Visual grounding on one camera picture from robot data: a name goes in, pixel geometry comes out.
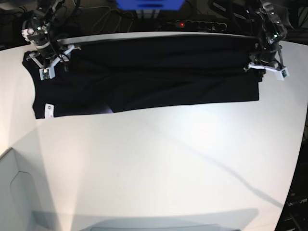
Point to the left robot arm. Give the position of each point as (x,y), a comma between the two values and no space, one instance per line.
(266,27)

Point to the white power strip red switch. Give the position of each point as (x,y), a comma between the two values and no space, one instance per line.
(195,26)

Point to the white bin at table corner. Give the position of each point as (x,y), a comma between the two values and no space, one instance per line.
(25,205)

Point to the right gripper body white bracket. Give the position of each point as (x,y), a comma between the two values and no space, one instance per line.
(47,66)

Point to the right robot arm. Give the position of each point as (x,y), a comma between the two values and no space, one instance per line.
(41,31)

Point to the black T-shirt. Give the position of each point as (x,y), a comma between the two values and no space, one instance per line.
(132,74)

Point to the blue box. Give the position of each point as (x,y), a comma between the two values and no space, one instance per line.
(172,5)

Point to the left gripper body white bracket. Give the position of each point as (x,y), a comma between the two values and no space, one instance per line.
(275,66)

